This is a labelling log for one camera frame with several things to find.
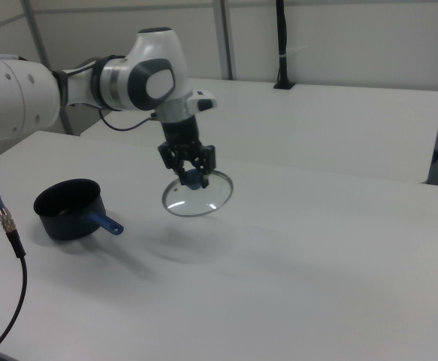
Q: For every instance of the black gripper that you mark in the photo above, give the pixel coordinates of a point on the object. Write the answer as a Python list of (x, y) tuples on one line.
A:
[(181, 135)]

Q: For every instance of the glass lid with blue knob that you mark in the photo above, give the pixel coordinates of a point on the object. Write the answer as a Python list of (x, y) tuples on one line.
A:
[(194, 184)]

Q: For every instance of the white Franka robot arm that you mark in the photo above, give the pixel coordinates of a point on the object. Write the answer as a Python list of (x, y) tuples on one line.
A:
[(16, 94)]

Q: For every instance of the white table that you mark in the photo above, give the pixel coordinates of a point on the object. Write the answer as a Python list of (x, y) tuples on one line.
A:
[(316, 124)]

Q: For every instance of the black pole with clamp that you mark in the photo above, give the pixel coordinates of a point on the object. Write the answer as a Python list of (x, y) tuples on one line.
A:
[(281, 37)]

